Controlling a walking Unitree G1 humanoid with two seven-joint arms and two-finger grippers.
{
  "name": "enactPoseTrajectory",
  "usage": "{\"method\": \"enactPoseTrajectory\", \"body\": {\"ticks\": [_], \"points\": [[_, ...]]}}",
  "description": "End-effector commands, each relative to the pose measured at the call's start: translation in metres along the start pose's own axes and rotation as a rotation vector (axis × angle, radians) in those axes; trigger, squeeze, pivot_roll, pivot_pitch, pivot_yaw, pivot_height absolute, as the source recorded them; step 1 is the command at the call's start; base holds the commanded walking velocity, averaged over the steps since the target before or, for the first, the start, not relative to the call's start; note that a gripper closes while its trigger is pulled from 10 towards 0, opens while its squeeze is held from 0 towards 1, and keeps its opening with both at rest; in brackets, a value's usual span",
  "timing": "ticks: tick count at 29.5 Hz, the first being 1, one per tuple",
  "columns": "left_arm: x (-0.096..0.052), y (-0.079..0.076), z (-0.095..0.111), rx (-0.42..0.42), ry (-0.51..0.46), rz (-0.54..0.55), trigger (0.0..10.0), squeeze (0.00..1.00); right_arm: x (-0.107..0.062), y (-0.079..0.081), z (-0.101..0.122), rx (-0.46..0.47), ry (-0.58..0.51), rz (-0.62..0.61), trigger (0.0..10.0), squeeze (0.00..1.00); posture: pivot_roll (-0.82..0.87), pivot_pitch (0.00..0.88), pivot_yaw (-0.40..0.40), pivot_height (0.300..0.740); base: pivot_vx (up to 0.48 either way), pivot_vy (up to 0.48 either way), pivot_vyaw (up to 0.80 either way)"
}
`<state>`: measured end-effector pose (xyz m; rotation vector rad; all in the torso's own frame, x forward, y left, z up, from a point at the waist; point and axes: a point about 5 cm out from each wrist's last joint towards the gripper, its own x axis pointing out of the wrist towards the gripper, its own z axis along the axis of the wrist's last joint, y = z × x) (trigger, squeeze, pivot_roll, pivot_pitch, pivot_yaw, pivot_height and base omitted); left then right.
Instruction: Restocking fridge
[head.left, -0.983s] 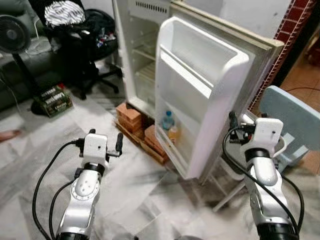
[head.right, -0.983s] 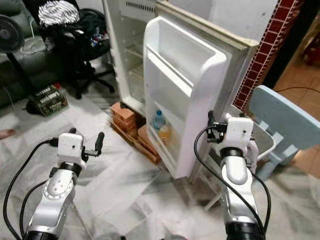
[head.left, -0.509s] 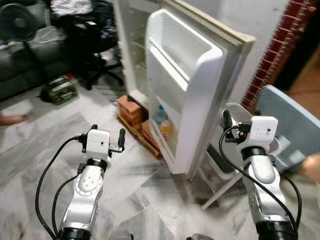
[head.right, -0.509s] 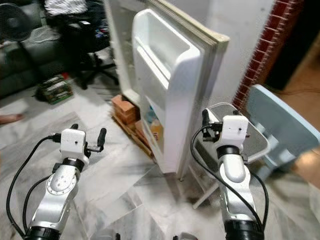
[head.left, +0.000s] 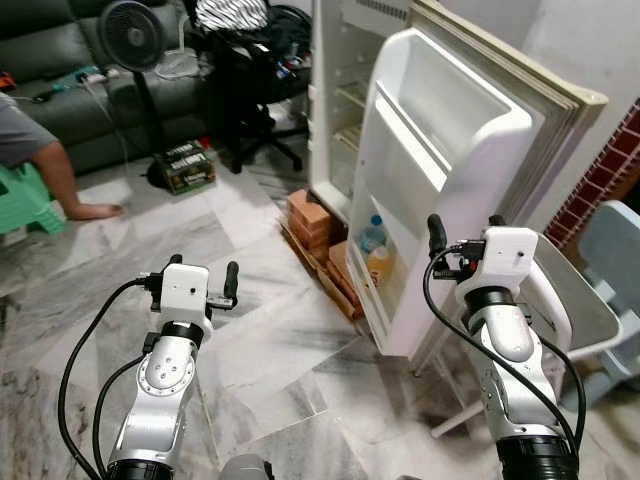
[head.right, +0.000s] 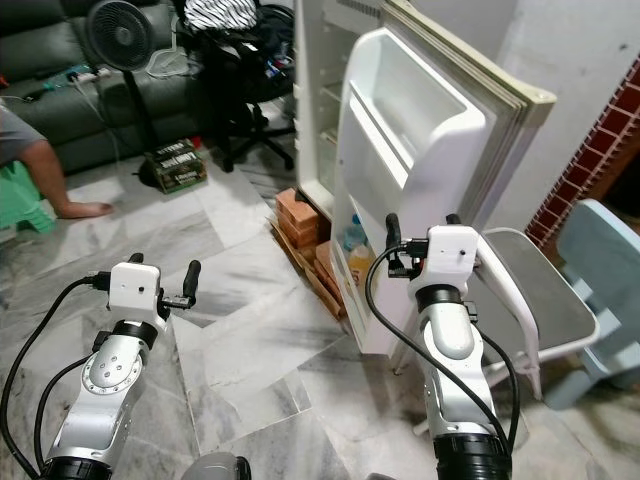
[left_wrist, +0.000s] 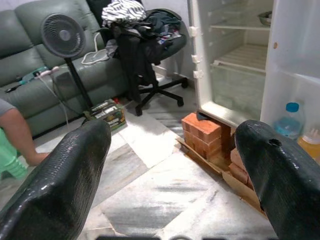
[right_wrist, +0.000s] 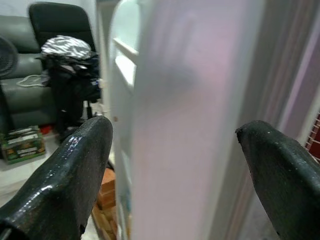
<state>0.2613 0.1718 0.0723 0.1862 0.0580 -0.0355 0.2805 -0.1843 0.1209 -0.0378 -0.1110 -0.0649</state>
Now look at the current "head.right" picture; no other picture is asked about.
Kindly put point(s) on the yellow bottle with white cap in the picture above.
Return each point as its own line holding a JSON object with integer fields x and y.
{"x": 359, "y": 265}

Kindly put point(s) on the grey fridge door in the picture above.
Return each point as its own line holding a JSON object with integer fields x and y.
{"x": 430, "y": 110}

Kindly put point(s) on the grey fridge cabinet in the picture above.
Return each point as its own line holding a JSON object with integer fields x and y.
{"x": 310, "y": 100}

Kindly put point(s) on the water bottle with blue cap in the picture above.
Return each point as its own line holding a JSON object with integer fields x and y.
{"x": 354, "y": 236}

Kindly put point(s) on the green plastic stool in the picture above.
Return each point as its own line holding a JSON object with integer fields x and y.
{"x": 20, "y": 200}

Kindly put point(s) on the light blue plastic chair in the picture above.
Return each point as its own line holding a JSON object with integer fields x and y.
{"x": 605, "y": 260}

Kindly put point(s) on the person in grey shorts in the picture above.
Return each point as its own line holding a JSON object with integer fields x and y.
{"x": 20, "y": 135}

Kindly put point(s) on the grey robot left leg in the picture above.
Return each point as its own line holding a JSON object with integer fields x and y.
{"x": 218, "y": 470}

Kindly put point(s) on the white power strip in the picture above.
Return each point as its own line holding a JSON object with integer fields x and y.
{"x": 85, "y": 73}

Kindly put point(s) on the black standing fan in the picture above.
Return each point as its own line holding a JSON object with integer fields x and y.
{"x": 120, "y": 30}

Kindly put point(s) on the dark green sofa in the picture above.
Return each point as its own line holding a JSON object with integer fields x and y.
{"x": 50, "y": 40}

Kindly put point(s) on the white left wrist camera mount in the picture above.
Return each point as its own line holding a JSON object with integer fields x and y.
{"x": 135, "y": 290}

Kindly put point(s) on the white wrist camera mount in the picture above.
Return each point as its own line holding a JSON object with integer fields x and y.
{"x": 453, "y": 255}
{"x": 135, "y": 290}

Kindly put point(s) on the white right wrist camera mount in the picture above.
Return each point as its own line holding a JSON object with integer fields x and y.
{"x": 453, "y": 255}

